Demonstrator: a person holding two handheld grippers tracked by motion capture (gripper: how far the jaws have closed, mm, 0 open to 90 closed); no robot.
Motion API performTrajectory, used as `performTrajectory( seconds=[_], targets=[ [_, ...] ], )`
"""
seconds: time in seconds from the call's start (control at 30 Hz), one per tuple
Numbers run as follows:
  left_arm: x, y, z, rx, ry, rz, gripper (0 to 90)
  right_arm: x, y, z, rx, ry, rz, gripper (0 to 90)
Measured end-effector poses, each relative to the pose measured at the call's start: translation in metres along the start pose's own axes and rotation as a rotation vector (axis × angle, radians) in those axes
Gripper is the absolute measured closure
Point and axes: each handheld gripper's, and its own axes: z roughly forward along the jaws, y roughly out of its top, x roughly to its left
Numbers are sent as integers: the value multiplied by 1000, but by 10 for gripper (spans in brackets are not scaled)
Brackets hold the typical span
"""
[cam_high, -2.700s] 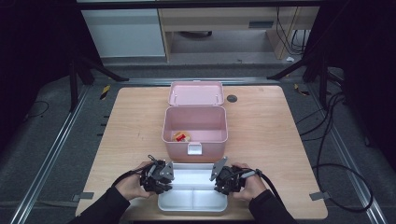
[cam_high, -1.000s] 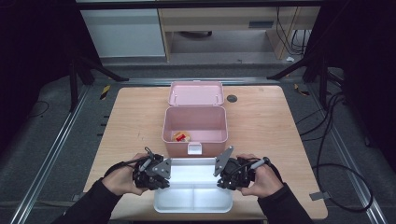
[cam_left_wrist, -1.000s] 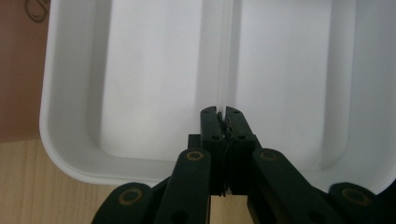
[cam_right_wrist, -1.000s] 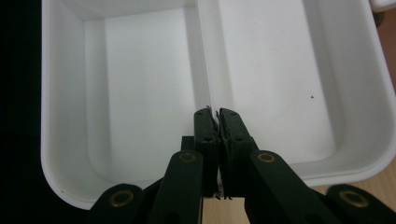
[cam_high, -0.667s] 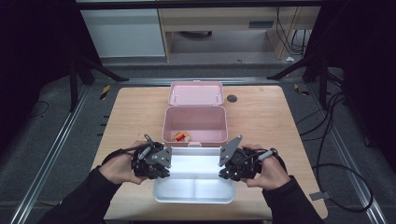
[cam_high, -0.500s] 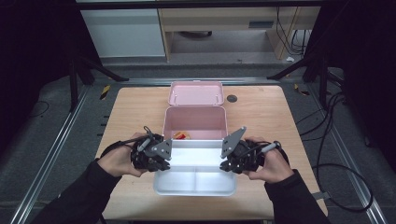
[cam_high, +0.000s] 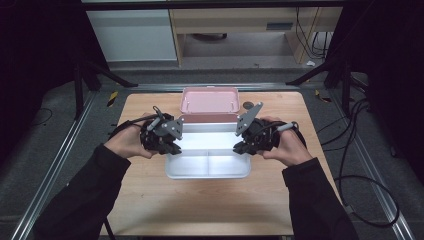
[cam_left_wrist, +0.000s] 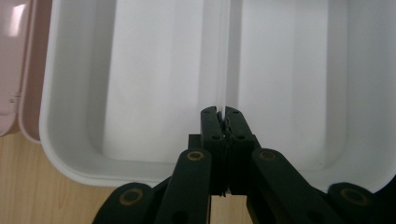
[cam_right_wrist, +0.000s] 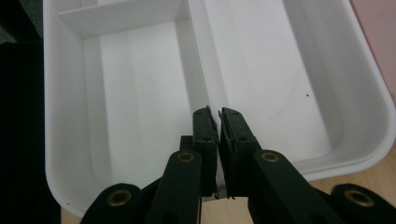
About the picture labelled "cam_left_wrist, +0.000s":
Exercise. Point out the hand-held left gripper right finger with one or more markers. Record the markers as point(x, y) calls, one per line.
point(239, 140)

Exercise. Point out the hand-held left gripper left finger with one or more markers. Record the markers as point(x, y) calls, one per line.
point(213, 140)

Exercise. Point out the white tray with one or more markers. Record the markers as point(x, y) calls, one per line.
point(149, 77)

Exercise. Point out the pink storage box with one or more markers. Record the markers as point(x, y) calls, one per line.
point(29, 77)

